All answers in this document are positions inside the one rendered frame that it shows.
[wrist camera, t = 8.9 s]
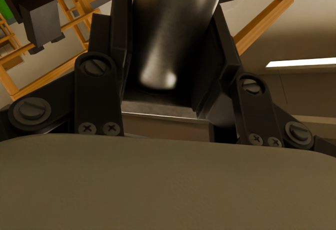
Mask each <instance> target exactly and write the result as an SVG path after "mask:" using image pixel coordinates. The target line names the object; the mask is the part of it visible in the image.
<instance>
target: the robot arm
mask: <svg viewBox="0 0 336 230"><path fill-rule="evenodd" d="M132 52H133V9H132V0H112V3H111V10H110V15H105V14H99V13H92V19H91V27H90V35H89V43H88V50H87V52H85V53H82V54H81V55H79V56H78V57H77V58H76V60H75V63H74V71H72V72H70V73H68V74H66V75H64V76H62V77H60V78H58V79H56V80H54V81H52V82H50V83H48V84H46V85H44V86H42V87H40V88H38V89H36V90H34V91H32V92H30V93H28V94H26V95H24V96H22V97H20V98H18V99H17V100H16V101H14V102H13V103H12V104H11V106H10V107H9V109H5V110H1V111H0V230H336V145H335V144H333V143H331V142H329V141H327V140H325V139H323V138H321V137H319V136H317V135H315V136H314V137H313V135H312V133H311V131H310V130H309V129H308V128H307V127H306V126H305V125H304V124H303V123H301V122H300V121H298V120H297V119H296V118H294V117H293V116H292V115H290V114H289V113H288V112H286V111H285V110H283V109H282V108H281V107H279V106H278V105H277V104H275V103H274V102H273V101H272V97H271V94H270V90H269V87H268V85H267V83H266V82H265V81H264V80H263V79H262V78H261V77H260V76H258V75H256V74H254V73H251V72H245V70H244V67H243V64H242V61H241V59H240V56H239V53H238V50H237V47H236V44H235V41H234V38H233V37H232V36H231V34H230V31H229V28H228V25H227V22H226V19H225V16H224V13H223V11H222V8H221V5H220V4H217V6H216V8H215V11H214V13H213V15H212V18H211V20H210V22H209V25H208V27H207V30H206V32H205V34H204V37H203V39H202V42H201V44H200V46H199V49H198V51H197V54H196V56H195V58H194V61H193V63H192V66H191V68H190V70H189V73H188V75H187V82H188V83H189V84H188V88H189V94H190V100H191V106H192V111H193V112H196V117H197V120H206V121H209V124H208V133H209V142H203V141H188V140H173V139H158V138H143V137H128V136H124V128H123V119H122V111H121V105H122V100H123V96H124V91H125V86H126V82H127V77H128V72H129V68H130V63H131V58H132Z"/></svg>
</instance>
